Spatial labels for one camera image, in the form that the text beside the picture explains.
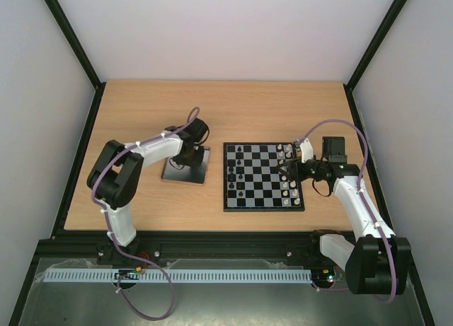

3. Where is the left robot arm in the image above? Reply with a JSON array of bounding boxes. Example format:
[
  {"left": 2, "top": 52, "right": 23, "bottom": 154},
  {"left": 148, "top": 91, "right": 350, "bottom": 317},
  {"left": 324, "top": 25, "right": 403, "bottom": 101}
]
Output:
[{"left": 87, "top": 118, "right": 210, "bottom": 247}]

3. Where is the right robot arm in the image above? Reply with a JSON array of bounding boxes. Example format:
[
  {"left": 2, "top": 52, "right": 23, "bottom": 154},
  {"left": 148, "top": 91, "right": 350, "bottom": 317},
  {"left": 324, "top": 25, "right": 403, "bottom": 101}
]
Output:
[{"left": 277, "top": 136, "right": 411, "bottom": 297}]

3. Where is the metal tray wooden rim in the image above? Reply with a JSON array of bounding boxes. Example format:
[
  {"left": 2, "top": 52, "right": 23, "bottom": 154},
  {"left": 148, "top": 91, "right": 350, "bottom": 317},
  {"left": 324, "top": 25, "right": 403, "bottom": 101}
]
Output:
[{"left": 161, "top": 146, "right": 211, "bottom": 185}]

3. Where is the black white chessboard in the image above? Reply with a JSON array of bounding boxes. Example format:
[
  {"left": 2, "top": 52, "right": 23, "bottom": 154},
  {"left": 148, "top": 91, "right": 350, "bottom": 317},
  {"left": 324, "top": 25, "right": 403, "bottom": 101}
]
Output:
[{"left": 223, "top": 142, "right": 305, "bottom": 212}]

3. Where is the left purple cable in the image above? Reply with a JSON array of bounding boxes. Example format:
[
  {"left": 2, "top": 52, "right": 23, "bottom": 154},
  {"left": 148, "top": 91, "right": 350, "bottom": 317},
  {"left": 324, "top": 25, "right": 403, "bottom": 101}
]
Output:
[{"left": 91, "top": 106, "right": 177, "bottom": 320}]

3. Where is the purple cable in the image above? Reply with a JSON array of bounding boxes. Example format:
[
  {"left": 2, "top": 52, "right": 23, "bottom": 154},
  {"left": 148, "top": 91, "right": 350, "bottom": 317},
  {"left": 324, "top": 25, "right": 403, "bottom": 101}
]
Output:
[
  {"left": 297, "top": 119, "right": 399, "bottom": 302},
  {"left": 91, "top": 106, "right": 177, "bottom": 320}
]

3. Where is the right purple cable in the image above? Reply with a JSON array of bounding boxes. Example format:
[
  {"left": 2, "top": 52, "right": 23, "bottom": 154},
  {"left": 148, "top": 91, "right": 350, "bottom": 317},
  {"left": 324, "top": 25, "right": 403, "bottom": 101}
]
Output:
[{"left": 297, "top": 119, "right": 399, "bottom": 302}]

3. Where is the white slotted cable duct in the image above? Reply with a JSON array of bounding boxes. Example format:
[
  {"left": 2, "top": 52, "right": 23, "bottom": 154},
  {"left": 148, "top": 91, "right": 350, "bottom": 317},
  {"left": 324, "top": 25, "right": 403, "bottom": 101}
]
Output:
[{"left": 43, "top": 269, "right": 312, "bottom": 284}]

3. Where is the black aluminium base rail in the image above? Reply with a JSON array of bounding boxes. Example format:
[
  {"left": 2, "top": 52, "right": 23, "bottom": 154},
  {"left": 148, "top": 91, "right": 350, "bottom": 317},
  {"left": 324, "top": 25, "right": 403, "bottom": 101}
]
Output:
[{"left": 33, "top": 230, "right": 333, "bottom": 268}]

